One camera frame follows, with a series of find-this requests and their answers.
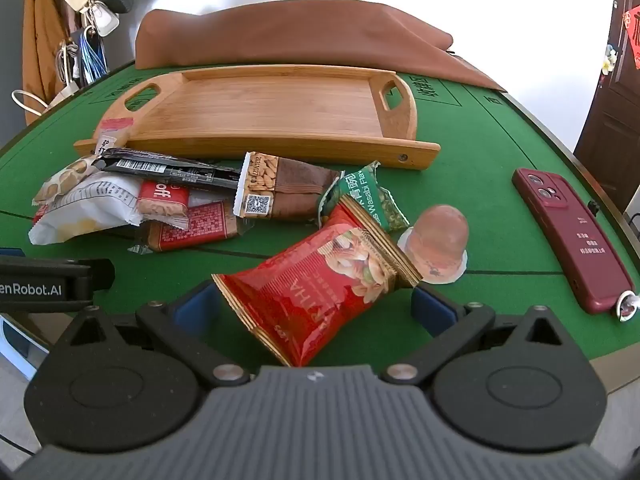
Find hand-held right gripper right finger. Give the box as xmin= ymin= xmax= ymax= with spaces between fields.
xmin=381 ymin=283 xmax=577 ymax=387

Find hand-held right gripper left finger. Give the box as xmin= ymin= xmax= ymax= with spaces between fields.
xmin=50 ymin=280 xmax=252 ymax=388

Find white bread packet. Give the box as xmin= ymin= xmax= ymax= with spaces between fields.
xmin=28 ymin=171 xmax=145 ymax=246

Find pink jelly cup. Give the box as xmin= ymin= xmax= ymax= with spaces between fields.
xmin=397 ymin=204 xmax=471 ymax=285

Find red nut snack packet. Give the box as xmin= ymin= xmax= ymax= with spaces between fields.
xmin=211 ymin=195 xmax=423 ymax=367

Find black snack bar packet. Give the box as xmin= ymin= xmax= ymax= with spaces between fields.
xmin=92 ymin=147 xmax=243 ymax=193

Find wooden tray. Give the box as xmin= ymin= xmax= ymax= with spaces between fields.
xmin=74 ymin=65 xmax=442 ymax=171

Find red label cake packet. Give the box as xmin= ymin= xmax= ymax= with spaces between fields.
xmin=127 ymin=200 xmax=251 ymax=256

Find nut print snack packet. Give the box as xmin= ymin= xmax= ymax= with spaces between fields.
xmin=31 ymin=155 xmax=103 ymax=207

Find red biscuit packet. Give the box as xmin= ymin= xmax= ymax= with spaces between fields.
xmin=136 ymin=180 xmax=192 ymax=231

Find small pink label packet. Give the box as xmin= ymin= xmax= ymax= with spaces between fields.
xmin=94 ymin=116 xmax=133 ymax=156

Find green pea snack packet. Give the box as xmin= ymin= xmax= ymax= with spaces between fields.
xmin=316 ymin=161 xmax=411 ymax=233

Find dark red phone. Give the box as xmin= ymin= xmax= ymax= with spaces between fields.
xmin=512 ymin=167 xmax=636 ymax=315

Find brown almond snack packet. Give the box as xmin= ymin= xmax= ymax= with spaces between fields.
xmin=232 ymin=151 xmax=343 ymax=222

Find white pouch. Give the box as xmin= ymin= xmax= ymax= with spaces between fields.
xmin=82 ymin=0 xmax=121 ymax=38

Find brown wooden door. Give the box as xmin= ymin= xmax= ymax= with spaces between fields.
xmin=572 ymin=0 xmax=640 ymax=213

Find brown cloth cover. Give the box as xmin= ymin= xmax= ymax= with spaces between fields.
xmin=135 ymin=0 xmax=508 ymax=92

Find flower sticker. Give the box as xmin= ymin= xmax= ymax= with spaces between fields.
xmin=600 ymin=44 xmax=621 ymax=77

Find red door decoration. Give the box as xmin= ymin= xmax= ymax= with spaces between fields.
xmin=622 ymin=5 xmax=640 ymax=71

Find white cable bundle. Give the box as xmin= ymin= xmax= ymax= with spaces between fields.
xmin=54 ymin=42 xmax=77 ymax=92

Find blue lanyards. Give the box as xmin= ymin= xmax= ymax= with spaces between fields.
xmin=75 ymin=27 xmax=108 ymax=86

